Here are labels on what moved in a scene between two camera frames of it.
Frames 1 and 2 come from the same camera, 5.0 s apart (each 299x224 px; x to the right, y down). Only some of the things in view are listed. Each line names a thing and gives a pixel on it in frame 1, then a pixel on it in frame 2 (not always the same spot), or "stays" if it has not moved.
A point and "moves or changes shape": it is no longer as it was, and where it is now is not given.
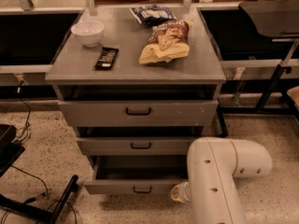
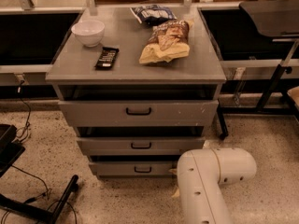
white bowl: (89, 33) stays
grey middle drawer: (134, 146) stays
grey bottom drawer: (135, 175) moves or changes shape
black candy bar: (106, 58) stays
